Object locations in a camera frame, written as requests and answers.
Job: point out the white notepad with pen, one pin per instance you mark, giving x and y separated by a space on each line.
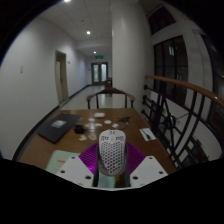
147 134

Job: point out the small white round disc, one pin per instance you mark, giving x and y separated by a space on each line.
91 119
107 122
115 125

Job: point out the wooden-topped black metal railing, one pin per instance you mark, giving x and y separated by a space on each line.
180 83

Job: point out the white flat box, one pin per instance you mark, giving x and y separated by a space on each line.
99 114

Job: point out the ceiling lights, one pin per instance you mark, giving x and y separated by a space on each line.
88 32

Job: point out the white honeycomb computer mouse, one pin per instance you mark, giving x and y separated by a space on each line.
111 153

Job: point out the dark closed laptop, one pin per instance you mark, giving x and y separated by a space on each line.
59 126

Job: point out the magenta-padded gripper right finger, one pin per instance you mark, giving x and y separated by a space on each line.
148 170

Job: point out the green exit sign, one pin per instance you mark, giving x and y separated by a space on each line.
99 57

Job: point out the beige flat card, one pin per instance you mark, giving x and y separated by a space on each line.
83 137
92 136

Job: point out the pale flat wrapper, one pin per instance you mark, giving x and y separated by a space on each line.
92 125

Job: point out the small black box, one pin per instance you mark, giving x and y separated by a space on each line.
79 129

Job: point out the dark framed window wall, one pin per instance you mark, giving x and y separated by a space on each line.
170 66

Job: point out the beige side door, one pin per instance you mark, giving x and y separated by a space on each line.
61 76

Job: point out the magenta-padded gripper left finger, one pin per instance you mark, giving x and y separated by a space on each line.
75 170

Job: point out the brown wooden armchair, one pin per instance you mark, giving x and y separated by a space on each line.
110 91

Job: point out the glass double door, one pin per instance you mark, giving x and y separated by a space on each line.
99 72

